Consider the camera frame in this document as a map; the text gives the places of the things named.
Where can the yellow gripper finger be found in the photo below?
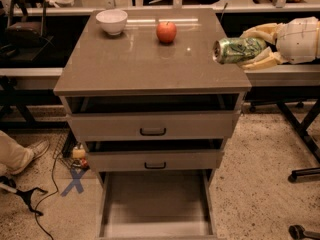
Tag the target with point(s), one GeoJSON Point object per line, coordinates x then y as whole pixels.
{"type": "Point", "coordinates": [266, 59]}
{"type": "Point", "coordinates": [268, 32]}

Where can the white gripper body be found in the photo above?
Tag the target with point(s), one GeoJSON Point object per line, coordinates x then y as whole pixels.
{"type": "Point", "coordinates": [296, 41]}

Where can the crushed green soda can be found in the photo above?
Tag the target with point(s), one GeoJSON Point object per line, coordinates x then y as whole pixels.
{"type": "Point", "coordinates": [235, 50]}

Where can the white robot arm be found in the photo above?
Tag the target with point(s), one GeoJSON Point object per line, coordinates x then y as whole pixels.
{"type": "Point", "coordinates": [296, 42]}

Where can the grey top drawer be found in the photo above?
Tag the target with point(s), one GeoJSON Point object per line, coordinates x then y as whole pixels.
{"type": "Point", "coordinates": [153, 125]}

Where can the grey drawer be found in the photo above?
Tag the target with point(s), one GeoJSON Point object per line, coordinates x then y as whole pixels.
{"type": "Point", "coordinates": [156, 205]}
{"type": "Point", "coordinates": [153, 125]}
{"type": "Point", "coordinates": [148, 155]}

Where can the grey drawer cabinet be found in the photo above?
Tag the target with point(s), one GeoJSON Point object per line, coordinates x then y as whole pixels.
{"type": "Point", "coordinates": [136, 73]}

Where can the grey middle drawer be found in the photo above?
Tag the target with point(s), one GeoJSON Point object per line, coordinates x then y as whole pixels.
{"type": "Point", "coordinates": [148, 155]}

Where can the grey bottom drawer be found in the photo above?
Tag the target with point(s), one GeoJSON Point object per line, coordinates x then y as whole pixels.
{"type": "Point", "coordinates": [156, 205]}

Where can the red apple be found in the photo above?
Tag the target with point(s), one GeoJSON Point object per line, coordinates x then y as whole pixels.
{"type": "Point", "coordinates": [166, 32]}

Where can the white ceramic bowl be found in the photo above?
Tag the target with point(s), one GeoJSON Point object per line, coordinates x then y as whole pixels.
{"type": "Point", "coordinates": [112, 21]}

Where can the small yellow bottle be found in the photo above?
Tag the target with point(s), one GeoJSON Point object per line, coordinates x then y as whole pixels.
{"type": "Point", "coordinates": [78, 152]}

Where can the blue tape cross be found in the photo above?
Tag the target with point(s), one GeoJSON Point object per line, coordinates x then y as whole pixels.
{"type": "Point", "coordinates": [75, 183]}

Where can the black bag on shelf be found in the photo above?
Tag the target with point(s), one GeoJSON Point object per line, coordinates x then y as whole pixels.
{"type": "Point", "coordinates": [25, 33]}

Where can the person's leg and shoe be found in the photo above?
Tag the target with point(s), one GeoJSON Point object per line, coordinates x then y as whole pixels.
{"type": "Point", "coordinates": [16, 157]}

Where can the black chair base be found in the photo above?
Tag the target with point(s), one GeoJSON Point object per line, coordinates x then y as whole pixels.
{"type": "Point", "coordinates": [10, 186]}

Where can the black table leg frame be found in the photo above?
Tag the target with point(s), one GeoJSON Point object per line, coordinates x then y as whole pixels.
{"type": "Point", "coordinates": [301, 128]}

